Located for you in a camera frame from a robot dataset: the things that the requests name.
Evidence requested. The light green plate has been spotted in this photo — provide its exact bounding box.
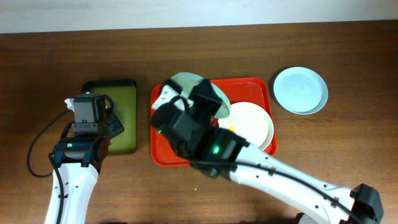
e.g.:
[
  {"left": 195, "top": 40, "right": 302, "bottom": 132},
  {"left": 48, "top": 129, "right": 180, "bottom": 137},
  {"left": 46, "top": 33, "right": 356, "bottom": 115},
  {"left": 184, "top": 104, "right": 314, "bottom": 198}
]
[{"left": 170, "top": 72, "right": 231, "bottom": 118}]

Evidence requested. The white plate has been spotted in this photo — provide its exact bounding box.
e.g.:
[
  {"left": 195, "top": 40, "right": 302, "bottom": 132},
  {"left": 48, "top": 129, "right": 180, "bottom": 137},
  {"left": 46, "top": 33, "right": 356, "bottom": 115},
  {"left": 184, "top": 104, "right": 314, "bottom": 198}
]
[{"left": 218, "top": 102, "right": 274, "bottom": 150}]

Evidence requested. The light blue plate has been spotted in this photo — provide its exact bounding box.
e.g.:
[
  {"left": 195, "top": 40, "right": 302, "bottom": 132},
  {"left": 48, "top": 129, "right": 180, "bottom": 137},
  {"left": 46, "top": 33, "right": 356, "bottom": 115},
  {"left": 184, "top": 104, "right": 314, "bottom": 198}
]
[{"left": 273, "top": 67, "right": 328, "bottom": 115}]

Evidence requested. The green and yellow sponge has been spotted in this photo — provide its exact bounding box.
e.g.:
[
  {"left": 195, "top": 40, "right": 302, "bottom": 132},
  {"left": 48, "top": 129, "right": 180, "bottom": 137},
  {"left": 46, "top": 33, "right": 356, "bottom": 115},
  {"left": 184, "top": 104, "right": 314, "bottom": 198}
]
[{"left": 64, "top": 98, "right": 75, "bottom": 111}]

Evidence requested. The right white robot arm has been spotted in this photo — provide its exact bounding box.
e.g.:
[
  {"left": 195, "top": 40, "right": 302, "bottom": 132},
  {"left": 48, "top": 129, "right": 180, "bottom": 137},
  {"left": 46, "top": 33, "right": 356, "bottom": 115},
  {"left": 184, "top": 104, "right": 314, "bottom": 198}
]
[{"left": 152, "top": 78, "right": 384, "bottom": 223}]

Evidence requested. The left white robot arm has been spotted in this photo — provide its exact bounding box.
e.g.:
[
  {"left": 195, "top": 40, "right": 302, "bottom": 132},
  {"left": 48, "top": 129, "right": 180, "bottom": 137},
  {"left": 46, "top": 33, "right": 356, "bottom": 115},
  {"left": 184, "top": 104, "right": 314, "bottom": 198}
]
[{"left": 45, "top": 93, "right": 124, "bottom": 223}]

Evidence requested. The black tray with green liquid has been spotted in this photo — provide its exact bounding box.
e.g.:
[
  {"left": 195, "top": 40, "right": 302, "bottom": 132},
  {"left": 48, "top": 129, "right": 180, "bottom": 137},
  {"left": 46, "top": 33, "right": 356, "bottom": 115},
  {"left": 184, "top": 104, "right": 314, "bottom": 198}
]
[{"left": 82, "top": 79, "right": 137, "bottom": 156}]

